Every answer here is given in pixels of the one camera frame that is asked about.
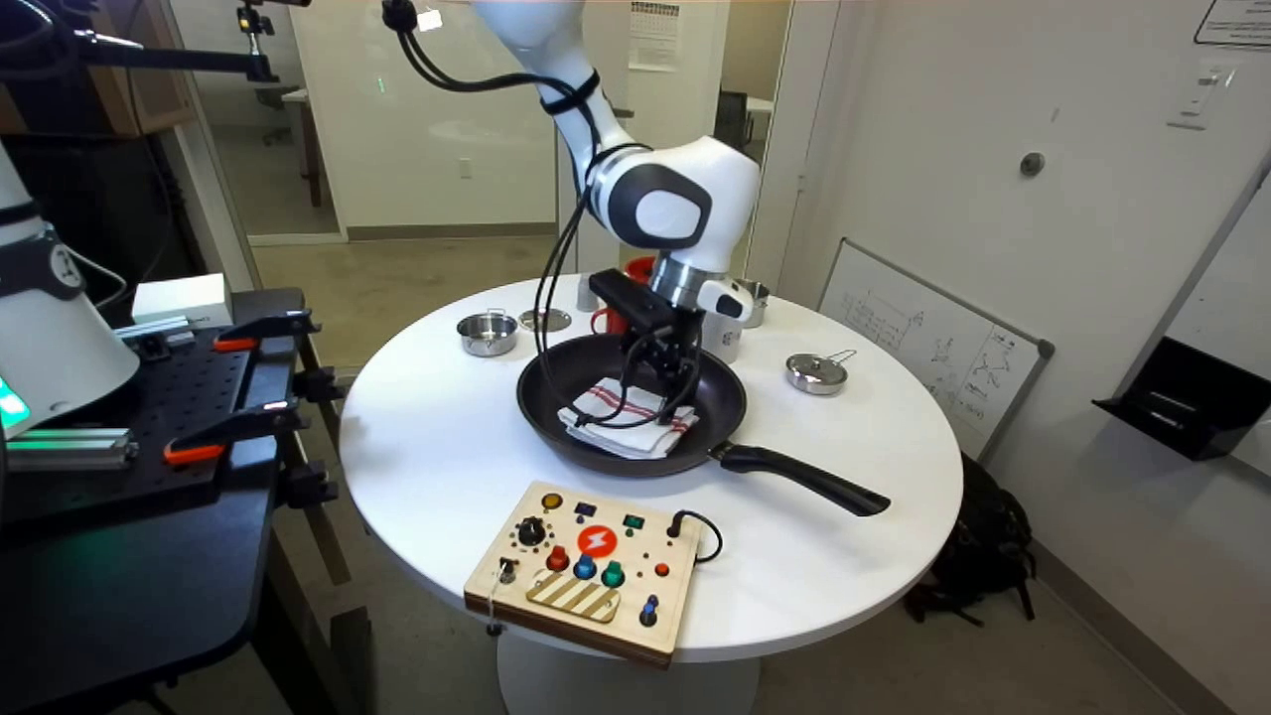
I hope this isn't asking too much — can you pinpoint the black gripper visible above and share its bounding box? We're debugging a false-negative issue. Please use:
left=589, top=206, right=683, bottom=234
left=630, top=307, right=709, bottom=411

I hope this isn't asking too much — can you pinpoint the black frying pan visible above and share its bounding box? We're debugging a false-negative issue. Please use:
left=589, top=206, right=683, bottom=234
left=513, top=328, right=892, bottom=520

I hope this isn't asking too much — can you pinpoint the white towel with red stripes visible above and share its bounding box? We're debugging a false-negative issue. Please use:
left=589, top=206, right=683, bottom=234
left=551, top=373, right=704, bottom=466

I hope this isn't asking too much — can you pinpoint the white mug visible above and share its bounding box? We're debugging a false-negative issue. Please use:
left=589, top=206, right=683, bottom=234
left=697, top=309, right=745, bottom=364

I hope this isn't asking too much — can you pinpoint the red mug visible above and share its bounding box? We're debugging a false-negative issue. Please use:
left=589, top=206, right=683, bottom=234
left=589, top=297, right=630, bottom=340

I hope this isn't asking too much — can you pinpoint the small round steel dish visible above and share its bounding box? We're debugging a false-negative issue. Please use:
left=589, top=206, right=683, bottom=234
left=783, top=344, right=861, bottom=399

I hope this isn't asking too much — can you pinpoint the steel lid with knob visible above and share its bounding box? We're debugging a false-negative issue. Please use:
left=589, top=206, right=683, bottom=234
left=517, top=307, right=577, bottom=337

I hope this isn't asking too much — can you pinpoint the shallow steel pot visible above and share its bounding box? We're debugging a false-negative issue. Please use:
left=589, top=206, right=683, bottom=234
left=451, top=309, right=524, bottom=362

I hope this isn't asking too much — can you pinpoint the wooden busy board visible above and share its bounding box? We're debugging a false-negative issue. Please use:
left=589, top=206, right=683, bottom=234
left=459, top=475, right=706, bottom=665

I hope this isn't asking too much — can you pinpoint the black backpack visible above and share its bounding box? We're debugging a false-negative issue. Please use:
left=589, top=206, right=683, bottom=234
left=902, top=451, right=1044, bottom=627

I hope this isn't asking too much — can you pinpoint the white door notice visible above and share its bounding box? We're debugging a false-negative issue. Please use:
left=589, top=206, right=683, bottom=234
left=630, top=0, right=686, bottom=76

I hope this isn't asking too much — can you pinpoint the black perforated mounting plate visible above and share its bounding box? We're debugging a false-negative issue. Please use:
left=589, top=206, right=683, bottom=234
left=0, top=332, right=303, bottom=533

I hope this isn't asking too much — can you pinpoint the white box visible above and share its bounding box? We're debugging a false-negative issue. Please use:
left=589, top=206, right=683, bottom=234
left=128, top=270, right=230, bottom=332

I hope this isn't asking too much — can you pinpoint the silver metal bar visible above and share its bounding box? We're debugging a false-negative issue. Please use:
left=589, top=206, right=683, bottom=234
left=111, top=313, right=195, bottom=344

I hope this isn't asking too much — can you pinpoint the black robot cart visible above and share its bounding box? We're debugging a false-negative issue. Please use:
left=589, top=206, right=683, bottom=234
left=0, top=280, right=381, bottom=715

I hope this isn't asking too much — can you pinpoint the green tinted metal bar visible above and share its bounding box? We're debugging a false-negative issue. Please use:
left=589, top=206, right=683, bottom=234
left=0, top=423, right=137, bottom=475

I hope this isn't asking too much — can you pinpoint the brown wooden shelf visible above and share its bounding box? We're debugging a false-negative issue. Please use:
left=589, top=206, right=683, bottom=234
left=72, top=0, right=201, bottom=135

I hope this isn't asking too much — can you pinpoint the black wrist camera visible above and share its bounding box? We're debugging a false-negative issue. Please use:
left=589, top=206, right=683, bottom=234
left=589, top=267, right=679, bottom=328

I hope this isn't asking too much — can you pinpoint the black cable on busy board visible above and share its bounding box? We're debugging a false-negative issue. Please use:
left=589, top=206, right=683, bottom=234
left=663, top=504, right=729, bottom=569

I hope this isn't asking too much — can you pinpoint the whiteboard leaning on wall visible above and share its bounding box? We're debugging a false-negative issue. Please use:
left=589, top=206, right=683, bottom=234
left=815, top=234, right=1061, bottom=466

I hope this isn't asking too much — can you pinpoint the black clamp with orange handle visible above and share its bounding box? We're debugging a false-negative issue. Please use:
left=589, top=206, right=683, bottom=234
left=160, top=394, right=318, bottom=471
left=206, top=309, right=321, bottom=356

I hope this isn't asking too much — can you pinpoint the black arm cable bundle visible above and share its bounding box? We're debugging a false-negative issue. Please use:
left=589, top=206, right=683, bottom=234
left=378, top=0, right=706, bottom=431

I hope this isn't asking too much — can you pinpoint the black wall tray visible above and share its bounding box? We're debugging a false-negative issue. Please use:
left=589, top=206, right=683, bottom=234
left=1093, top=332, right=1271, bottom=466

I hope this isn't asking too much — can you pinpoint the white wall switch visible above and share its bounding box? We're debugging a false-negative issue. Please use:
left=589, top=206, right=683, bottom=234
left=1164, top=60, right=1243, bottom=135

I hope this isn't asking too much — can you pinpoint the black camera boom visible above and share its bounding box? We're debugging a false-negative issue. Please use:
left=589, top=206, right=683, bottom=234
left=0, top=0, right=312, bottom=86

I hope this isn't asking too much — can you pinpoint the framed wall sign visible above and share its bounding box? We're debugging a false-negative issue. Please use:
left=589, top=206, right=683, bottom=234
left=1190, top=0, right=1271, bottom=51

